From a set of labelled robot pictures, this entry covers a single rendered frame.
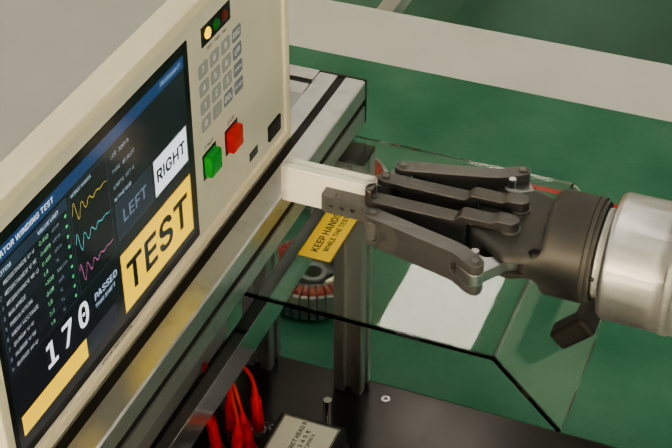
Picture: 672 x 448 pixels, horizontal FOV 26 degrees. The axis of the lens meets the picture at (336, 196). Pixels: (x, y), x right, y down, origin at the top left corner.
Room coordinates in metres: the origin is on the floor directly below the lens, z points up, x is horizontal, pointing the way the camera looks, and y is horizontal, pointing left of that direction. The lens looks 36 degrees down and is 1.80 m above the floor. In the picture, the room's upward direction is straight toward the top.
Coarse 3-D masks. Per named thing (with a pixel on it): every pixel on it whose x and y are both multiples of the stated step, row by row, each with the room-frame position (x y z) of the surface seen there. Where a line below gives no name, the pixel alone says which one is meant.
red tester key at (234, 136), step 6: (234, 126) 0.93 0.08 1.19; (240, 126) 0.93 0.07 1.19; (228, 132) 0.92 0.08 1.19; (234, 132) 0.92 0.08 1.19; (240, 132) 0.93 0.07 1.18; (228, 138) 0.92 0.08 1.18; (234, 138) 0.92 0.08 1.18; (240, 138) 0.93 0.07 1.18; (228, 144) 0.92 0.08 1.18; (234, 144) 0.92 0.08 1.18; (240, 144) 0.93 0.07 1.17; (228, 150) 0.92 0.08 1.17; (234, 150) 0.92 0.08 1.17
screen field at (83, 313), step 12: (84, 300) 0.72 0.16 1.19; (72, 312) 0.71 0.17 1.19; (84, 312) 0.72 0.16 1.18; (72, 324) 0.70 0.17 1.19; (84, 324) 0.72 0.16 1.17; (60, 336) 0.69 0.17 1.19; (72, 336) 0.70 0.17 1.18; (48, 348) 0.68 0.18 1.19; (60, 348) 0.69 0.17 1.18; (48, 360) 0.68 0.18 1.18; (48, 372) 0.67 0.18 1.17
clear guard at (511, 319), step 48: (384, 144) 1.09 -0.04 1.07; (288, 240) 0.95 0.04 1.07; (288, 288) 0.89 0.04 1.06; (336, 288) 0.89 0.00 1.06; (384, 288) 0.89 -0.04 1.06; (432, 288) 0.89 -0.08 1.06; (528, 288) 0.89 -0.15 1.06; (432, 336) 0.83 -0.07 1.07; (480, 336) 0.83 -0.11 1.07; (528, 336) 0.85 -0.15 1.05; (528, 384) 0.80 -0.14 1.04; (576, 384) 0.83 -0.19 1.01
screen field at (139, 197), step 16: (176, 144) 0.85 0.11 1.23; (160, 160) 0.82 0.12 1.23; (176, 160) 0.85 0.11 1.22; (144, 176) 0.80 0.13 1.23; (160, 176) 0.82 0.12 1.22; (128, 192) 0.78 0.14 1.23; (144, 192) 0.80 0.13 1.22; (160, 192) 0.82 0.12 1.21; (128, 208) 0.78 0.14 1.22; (144, 208) 0.80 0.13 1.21; (128, 224) 0.78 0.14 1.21
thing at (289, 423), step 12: (216, 420) 0.96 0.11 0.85; (276, 420) 0.94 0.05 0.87; (288, 420) 0.94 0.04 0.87; (300, 420) 0.94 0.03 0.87; (312, 420) 0.94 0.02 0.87; (204, 432) 0.94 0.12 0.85; (276, 432) 0.92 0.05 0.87; (288, 432) 0.92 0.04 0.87; (300, 432) 0.92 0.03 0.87; (312, 432) 0.92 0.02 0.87; (324, 432) 0.92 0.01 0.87; (336, 432) 0.92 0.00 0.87; (204, 444) 0.93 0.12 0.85; (228, 444) 0.93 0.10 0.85; (264, 444) 0.91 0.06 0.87; (276, 444) 0.91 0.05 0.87; (288, 444) 0.91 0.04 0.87; (300, 444) 0.91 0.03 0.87; (312, 444) 0.91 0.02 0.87; (324, 444) 0.91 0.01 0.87; (336, 444) 0.91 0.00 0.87
